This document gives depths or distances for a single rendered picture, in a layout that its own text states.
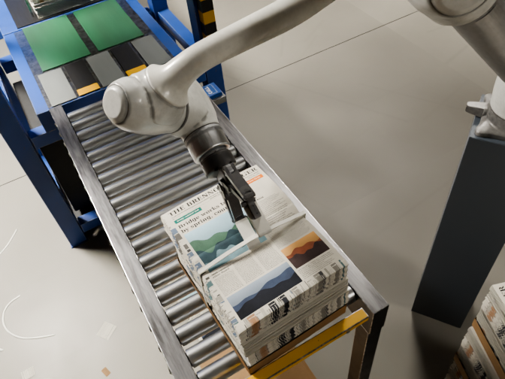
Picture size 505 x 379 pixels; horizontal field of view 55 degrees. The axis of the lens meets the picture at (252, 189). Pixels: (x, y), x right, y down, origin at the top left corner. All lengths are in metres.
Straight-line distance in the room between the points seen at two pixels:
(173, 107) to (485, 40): 0.57
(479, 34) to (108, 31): 1.83
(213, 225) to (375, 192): 1.54
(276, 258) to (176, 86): 0.43
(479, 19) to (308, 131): 2.07
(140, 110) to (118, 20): 1.61
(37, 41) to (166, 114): 1.63
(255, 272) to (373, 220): 1.46
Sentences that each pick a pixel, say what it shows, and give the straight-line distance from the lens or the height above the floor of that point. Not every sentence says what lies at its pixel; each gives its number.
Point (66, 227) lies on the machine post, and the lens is 2.52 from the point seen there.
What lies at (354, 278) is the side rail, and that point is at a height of 0.80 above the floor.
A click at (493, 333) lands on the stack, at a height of 0.69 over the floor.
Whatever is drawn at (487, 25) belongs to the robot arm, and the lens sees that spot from 0.93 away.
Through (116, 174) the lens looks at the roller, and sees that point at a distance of 1.70.
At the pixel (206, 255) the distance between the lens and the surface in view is 1.12.
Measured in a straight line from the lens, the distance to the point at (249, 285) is 1.07.
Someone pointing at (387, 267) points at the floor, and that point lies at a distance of 2.33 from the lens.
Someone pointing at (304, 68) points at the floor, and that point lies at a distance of 3.39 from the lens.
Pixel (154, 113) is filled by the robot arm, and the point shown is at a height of 1.37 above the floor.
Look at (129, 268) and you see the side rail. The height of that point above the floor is 0.80.
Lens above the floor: 1.95
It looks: 49 degrees down
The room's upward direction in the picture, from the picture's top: 7 degrees counter-clockwise
